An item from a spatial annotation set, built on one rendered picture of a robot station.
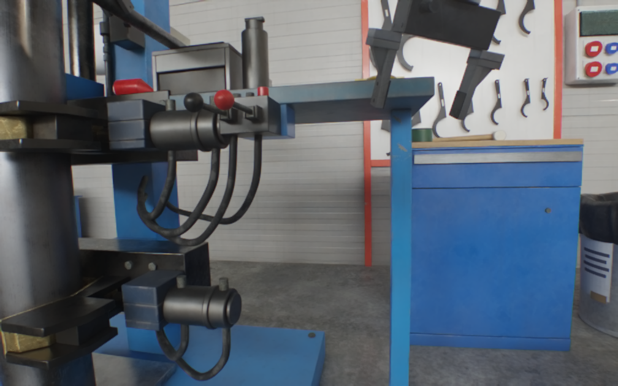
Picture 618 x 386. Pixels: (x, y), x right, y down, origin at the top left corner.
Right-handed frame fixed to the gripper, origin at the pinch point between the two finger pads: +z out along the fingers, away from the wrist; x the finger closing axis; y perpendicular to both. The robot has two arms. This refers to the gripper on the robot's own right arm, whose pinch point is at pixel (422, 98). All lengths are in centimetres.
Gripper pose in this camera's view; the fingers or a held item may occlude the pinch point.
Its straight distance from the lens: 51.4
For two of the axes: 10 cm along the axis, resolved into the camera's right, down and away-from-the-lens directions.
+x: 9.8, 0.7, 1.8
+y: 1.2, 4.8, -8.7
